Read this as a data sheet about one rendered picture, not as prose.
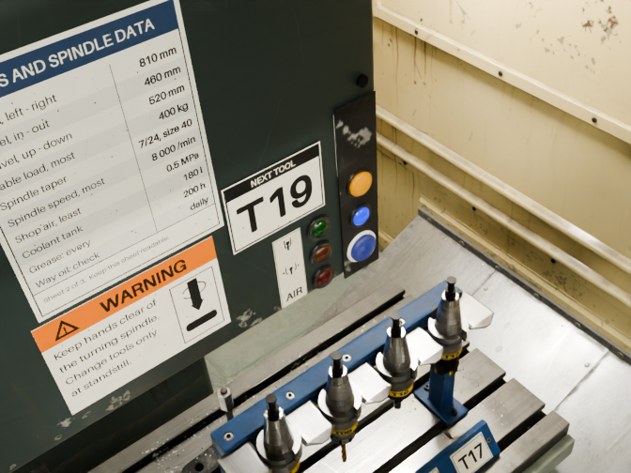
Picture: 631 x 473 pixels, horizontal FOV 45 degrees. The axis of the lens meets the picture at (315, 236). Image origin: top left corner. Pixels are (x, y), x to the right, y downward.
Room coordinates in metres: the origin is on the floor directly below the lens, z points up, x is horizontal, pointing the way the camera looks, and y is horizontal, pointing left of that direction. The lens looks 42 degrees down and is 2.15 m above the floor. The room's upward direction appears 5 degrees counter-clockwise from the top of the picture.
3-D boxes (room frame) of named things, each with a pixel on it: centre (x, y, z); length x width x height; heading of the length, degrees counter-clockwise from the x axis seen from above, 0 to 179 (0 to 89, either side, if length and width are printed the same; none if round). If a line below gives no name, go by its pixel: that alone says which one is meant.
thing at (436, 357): (0.75, -0.15, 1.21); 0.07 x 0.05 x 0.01; 34
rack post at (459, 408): (0.86, -0.21, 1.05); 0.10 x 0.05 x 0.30; 34
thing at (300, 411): (0.63, 0.03, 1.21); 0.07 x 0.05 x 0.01; 34
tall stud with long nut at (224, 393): (0.84, 0.19, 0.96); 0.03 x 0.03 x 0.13
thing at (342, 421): (0.66, -0.01, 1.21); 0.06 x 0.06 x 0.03
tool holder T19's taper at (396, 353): (0.72, -0.11, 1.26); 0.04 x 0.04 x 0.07
